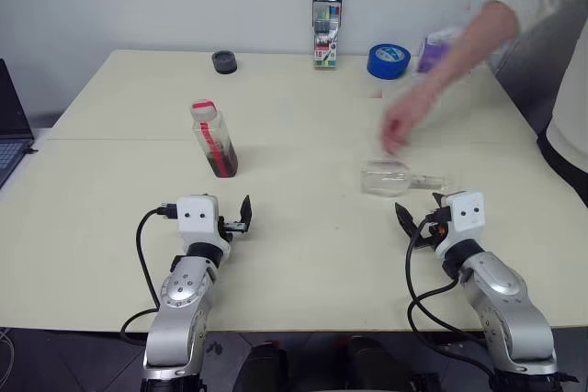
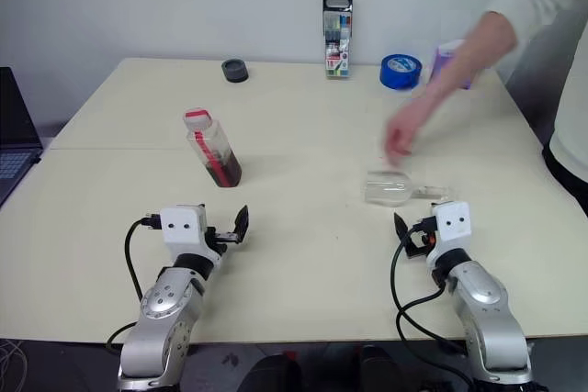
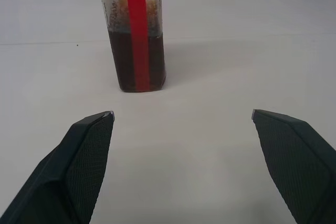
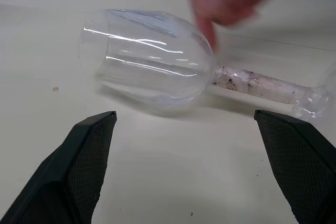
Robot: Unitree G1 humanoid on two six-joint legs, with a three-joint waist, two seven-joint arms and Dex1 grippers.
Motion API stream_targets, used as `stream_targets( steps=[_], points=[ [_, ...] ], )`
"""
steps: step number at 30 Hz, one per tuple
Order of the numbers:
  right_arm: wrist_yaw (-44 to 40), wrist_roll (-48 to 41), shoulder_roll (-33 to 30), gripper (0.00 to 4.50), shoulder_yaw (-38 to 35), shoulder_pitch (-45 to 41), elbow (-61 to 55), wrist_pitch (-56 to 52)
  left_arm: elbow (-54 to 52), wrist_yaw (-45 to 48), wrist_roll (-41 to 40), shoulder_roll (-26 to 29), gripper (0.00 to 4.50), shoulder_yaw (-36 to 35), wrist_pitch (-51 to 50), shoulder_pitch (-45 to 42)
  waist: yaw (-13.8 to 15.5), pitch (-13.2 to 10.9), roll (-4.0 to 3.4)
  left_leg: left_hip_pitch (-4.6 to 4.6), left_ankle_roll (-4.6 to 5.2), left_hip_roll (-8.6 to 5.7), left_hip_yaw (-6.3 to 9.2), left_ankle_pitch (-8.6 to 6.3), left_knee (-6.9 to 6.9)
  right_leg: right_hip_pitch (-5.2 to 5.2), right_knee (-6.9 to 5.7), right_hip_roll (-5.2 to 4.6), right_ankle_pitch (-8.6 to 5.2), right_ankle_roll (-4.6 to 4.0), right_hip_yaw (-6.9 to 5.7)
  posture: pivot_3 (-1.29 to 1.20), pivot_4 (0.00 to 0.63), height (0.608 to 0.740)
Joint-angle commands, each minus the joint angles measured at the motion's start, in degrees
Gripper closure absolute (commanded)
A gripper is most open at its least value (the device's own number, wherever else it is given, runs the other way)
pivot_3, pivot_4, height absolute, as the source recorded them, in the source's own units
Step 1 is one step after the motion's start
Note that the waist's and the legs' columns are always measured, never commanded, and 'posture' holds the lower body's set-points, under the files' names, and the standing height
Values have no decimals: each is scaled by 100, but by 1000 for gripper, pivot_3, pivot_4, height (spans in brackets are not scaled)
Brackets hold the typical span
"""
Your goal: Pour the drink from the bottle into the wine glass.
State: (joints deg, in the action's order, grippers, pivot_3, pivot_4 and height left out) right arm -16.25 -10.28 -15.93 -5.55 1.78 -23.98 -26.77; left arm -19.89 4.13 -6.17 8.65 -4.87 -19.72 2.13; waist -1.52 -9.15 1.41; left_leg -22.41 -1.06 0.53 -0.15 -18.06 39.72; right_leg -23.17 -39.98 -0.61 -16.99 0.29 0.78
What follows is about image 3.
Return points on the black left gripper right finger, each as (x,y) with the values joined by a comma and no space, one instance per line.
(296,161)

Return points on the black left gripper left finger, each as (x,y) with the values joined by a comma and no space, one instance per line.
(65,171)

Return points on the glass bottle with dark liquid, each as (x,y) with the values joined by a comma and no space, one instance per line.
(123,58)

